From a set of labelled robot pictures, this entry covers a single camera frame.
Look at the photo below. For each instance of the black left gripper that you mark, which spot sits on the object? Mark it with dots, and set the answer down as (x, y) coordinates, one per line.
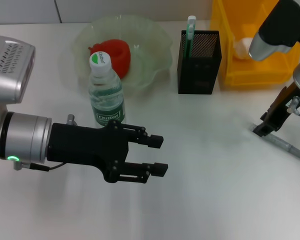
(87, 147)

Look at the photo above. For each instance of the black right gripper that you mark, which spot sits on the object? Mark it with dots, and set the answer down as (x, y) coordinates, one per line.
(282, 110)

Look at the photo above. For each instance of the grey marker pen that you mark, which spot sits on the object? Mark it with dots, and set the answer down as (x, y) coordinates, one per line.
(285, 145)

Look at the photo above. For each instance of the clear water bottle green label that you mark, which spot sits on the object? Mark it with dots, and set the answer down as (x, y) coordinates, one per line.
(106, 100)

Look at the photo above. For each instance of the white paper ball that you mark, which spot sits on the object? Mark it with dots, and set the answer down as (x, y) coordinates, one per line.
(242, 48)

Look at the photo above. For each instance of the red-orange fruit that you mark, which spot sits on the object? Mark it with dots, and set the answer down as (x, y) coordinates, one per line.
(120, 55)

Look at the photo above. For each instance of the green utility knife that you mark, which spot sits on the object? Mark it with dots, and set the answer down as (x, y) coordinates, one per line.
(190, 32)

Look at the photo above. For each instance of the black mesh pen holder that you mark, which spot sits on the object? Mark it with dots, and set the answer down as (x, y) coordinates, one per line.
(197, 75)

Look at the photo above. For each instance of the green glass fruit bowl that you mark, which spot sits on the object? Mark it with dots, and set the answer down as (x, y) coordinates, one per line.
(150, 52)

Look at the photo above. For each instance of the yellow plastic bin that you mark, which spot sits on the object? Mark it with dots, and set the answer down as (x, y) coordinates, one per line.
(265, 72)

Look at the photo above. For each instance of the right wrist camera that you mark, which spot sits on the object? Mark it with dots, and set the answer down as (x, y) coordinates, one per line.
(277, 30)

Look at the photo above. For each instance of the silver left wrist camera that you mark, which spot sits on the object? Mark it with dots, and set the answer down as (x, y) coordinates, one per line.
(10, 70)

